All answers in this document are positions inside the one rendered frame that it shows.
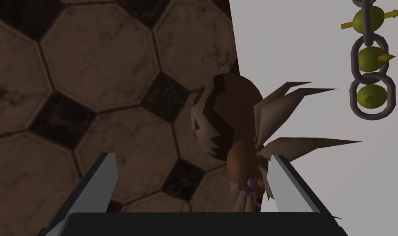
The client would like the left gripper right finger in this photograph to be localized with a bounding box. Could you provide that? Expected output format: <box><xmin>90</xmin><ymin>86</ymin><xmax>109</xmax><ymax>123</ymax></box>
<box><xmin>266</xmin><ymin>154</ymin><xmax>327</xmax><ymax>213</ymax></box>

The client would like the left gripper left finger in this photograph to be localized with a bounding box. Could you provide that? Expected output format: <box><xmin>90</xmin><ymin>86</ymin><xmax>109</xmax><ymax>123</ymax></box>
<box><xmin>43</xmin><ymin>152</ymin><xmax>118</xmax><ymax>236</ymax></box>

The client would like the brown toy spider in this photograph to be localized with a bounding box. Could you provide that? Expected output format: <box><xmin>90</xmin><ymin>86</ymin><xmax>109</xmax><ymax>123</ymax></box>
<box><xmin>190</xmin><ymin>73</ymin><xmax>362</xmax><ymax>213</ymax></box>

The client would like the grey chain with green balls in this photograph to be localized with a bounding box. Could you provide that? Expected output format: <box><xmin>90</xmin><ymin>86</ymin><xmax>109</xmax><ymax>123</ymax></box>
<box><xmin>340</xmin><ymin>0</ymin><xmax>398</xmax><ymax>120</ymax></box>

